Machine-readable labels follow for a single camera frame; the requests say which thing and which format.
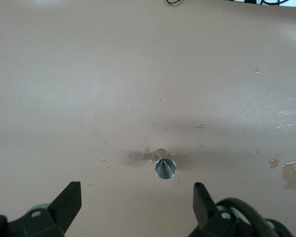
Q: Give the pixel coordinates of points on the brown table mat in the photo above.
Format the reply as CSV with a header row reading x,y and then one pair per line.
x,y
113,86

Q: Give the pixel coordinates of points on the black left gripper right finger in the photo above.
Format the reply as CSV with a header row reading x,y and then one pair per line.
x,y
203,207

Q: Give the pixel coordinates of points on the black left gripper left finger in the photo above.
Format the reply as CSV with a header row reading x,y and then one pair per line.
x,y
66,205

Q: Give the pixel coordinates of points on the steel jigger measuring cup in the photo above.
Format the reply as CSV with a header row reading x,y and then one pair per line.
x,y
164,168

